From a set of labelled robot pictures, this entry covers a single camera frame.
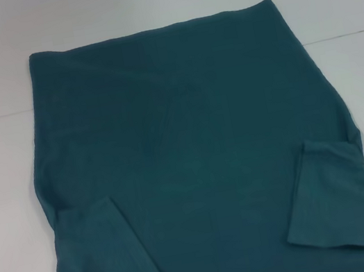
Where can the teal blue t-shirt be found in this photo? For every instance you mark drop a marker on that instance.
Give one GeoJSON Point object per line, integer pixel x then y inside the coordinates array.
{"type": "Point", "coordinates": [186, 142]}

